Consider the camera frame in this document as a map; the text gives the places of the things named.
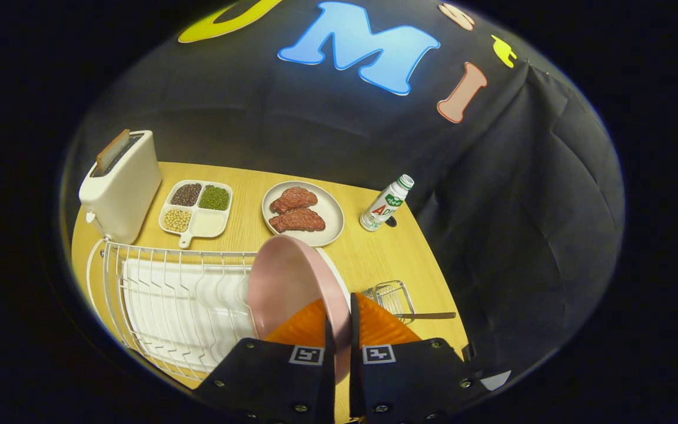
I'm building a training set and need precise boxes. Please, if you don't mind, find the white divided dish with beans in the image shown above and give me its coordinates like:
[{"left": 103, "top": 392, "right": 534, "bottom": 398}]
[{"left": 158, "top": 180, "right": 234, "bottom": 249}]

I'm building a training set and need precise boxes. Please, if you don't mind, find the white drip tray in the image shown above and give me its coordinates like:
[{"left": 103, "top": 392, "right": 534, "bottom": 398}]
[{"left": 121, "top": 256, "right": 257, "bottom": 372}]

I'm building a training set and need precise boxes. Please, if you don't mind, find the metal wire basket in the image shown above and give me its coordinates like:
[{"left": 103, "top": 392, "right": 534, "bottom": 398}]
[{"left": 361, "top": 280, "right": 417, "bottom": 326}]

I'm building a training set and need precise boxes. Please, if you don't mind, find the pink plate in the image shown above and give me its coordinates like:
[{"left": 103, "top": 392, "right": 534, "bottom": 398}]
[{"left": 247, "top": 235, "right": 353, "bottom": 386}]

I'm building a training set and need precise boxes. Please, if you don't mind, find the white wire dish rack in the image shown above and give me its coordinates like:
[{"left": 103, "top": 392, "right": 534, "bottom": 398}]
[{"left": 86, "top": 238, "right": 351, "bottom": 382}]

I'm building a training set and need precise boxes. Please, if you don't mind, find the white toaster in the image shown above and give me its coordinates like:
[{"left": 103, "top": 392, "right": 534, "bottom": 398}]
[{"left": 78, "top": 130, "right": 162, "bottom": 245}]

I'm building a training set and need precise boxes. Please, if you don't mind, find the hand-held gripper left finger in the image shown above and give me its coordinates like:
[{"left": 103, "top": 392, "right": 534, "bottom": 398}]
[{"left": 193, "top": 297, "right": 336, "bottom": 424}]

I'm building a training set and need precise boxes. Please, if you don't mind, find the white drink bottle green label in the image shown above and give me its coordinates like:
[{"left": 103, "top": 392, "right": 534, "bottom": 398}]
[{"left": 359, "top": 174, "right": 415, "bottom": 233}]

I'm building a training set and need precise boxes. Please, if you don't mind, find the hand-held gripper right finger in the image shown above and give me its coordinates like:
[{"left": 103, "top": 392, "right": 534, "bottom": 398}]
[{"left": 349, "top": 293, "right": 490, "bottom": 424}]

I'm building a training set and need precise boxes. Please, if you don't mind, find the beige round plate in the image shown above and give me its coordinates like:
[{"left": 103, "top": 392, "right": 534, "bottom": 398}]
[{"left": 261, "top": 180, "right": 345, "bottom": 247}]

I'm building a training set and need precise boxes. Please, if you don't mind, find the black backdrop cloth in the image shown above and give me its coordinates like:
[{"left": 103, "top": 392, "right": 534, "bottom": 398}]
[{"left": 59, "top": 0, "right": 625, "bottom": 407}]

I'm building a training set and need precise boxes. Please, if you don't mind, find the red meat slice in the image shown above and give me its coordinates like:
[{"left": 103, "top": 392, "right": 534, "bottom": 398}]
[
  {"left": 269, "top": 187, "right": 319, "bottom": 214},
  {"left": 268, "top": 207, "right": 327, "bottom": 233}
]

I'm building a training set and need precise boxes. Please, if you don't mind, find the brown toast slice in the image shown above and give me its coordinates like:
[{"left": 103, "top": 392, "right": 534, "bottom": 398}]
[{"left": 95, "top": 130, "right": 131, "bottom": 173}]

